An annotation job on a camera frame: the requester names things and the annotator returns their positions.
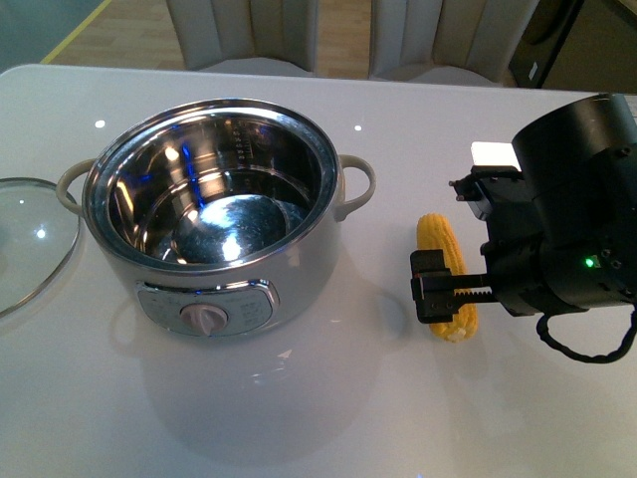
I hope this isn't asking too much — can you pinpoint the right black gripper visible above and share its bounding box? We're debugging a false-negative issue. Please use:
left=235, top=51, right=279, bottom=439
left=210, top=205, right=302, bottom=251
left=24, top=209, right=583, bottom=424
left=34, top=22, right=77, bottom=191
left=410, top=166, right=590, bottom=324

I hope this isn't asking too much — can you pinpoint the yellow corn cob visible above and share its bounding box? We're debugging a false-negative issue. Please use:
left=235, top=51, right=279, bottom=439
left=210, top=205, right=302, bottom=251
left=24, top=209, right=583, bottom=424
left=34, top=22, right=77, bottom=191
left=416, top=213, right=479, bottom=343

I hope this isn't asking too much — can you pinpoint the glass pot lid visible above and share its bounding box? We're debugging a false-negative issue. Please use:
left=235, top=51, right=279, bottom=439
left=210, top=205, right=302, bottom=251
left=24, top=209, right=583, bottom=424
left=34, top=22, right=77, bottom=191
left=1, top=177, right=81, bottom=317

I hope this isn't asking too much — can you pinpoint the white electric cooking pot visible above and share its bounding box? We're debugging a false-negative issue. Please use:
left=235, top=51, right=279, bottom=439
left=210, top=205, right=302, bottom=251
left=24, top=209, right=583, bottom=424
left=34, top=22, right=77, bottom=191
left=56, top=99, right=376, bottom=338

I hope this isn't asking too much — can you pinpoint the right beige upholstered chair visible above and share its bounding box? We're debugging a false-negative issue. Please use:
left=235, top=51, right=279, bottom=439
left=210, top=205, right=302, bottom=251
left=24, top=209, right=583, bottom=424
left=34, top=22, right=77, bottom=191
left=368, top=0, right=537, bottom=87

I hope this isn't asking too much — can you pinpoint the beige upholstered chair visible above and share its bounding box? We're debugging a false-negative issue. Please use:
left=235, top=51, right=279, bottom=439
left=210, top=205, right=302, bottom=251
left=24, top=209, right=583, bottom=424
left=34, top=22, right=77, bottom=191
left=166, top=0, right=319, bottom=77
left=368, top=0, right=537, bottom=87

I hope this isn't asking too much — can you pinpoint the black appliance cabinet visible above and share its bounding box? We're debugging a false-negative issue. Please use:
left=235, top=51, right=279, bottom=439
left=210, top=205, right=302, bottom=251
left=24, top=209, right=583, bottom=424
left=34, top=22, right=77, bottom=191
left=510, top=0, right=583, bottom=89

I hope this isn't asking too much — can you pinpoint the left beige upholstered chair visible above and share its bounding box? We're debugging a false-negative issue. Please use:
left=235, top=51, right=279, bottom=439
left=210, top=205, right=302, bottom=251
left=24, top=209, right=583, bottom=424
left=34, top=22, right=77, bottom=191
left=166, top=0, right=319, bottom=77

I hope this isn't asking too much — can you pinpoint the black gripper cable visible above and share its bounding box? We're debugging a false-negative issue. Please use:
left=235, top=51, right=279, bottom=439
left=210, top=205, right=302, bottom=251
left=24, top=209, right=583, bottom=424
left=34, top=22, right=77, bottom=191
left=534, top=304, right=637, bottom=363

